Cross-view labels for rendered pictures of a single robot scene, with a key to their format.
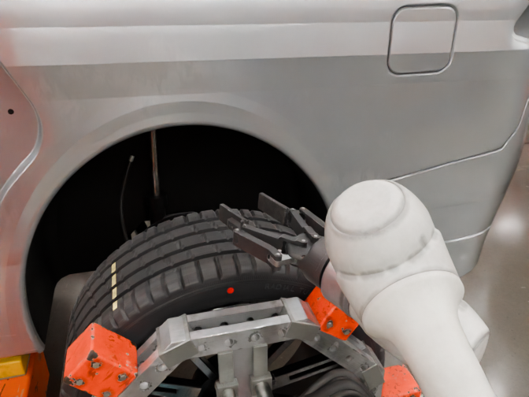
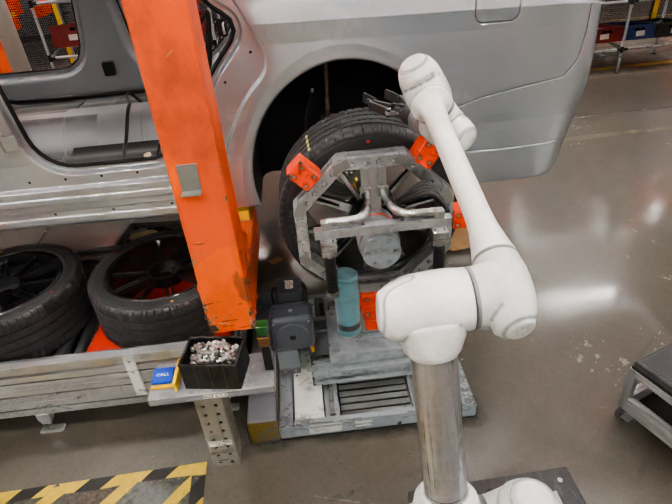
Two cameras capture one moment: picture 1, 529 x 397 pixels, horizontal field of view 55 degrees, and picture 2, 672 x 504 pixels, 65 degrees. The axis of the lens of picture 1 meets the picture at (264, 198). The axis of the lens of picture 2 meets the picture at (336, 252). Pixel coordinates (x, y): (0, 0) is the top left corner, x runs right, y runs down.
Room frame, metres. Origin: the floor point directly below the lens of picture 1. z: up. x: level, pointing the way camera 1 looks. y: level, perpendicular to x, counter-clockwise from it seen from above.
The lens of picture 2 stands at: (-0.91, -0.15, 1.79)
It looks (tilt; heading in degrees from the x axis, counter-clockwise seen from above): 34 degrees down; 12
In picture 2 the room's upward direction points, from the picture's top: 5 degrees counter-clockwise
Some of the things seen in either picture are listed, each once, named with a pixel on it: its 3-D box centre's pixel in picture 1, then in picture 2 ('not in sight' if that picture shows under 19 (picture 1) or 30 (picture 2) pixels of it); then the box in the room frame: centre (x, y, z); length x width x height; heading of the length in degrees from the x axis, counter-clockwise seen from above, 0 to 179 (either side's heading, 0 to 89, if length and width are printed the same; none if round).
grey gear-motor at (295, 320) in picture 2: not in sight; (293, 316); (0.82, 0.44, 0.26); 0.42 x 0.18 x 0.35; 15
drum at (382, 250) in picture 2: not in sight; (376, 235); (0.58, 0.03, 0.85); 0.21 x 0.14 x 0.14; 15
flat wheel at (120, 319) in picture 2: not in sight; (170, 285); (0.83, 1.02, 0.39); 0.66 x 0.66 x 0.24
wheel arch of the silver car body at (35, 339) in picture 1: (181, 205); (343, 118); (1.20, 0.22, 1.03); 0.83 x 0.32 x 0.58; 105
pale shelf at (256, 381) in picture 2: not in sight; (214, 377); (0.27, 0.58, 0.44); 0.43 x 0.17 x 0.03; 105
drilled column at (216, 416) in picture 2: not in sight; (218, 420); (0.26, 0.61, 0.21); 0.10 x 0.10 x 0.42; 15
